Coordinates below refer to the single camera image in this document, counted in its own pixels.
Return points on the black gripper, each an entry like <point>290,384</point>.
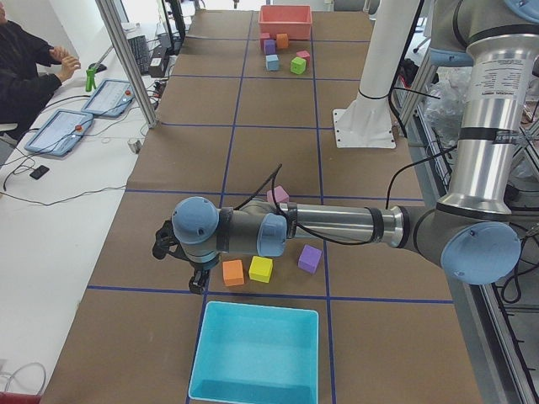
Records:
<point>200,269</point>

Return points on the light blue foam block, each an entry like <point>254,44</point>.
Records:
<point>272,63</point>

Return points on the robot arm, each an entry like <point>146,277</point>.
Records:
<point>468,233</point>

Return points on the orange foam block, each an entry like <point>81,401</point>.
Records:
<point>282,41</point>
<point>232,273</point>

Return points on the yellow foam block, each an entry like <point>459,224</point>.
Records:
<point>260,269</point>

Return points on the cyan plastic bin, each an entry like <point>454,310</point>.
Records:
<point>256,354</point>

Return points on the purple foam block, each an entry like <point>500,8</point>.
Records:
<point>269,47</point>
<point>309,259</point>

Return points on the light pink foam block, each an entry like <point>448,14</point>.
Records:
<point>277,194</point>

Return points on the black phone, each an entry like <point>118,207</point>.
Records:
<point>39,172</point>

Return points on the blue tablet near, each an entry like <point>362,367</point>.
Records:
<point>60,133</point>

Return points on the blue tablet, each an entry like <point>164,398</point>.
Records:
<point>60,133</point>
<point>110,99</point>

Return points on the blue tablet far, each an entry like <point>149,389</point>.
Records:
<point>110,99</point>

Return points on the green clamp tool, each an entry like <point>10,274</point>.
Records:
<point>90,80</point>

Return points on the green foam block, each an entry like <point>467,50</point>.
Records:
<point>298,65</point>

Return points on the black keyboard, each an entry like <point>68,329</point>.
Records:
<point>140,51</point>

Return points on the dark pink foam block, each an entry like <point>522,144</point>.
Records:
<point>304,54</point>

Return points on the seated person in black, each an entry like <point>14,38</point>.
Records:
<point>31,71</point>

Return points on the red plastic bin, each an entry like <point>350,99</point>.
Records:
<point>294,20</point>

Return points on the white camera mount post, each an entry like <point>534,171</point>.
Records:
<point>367,121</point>

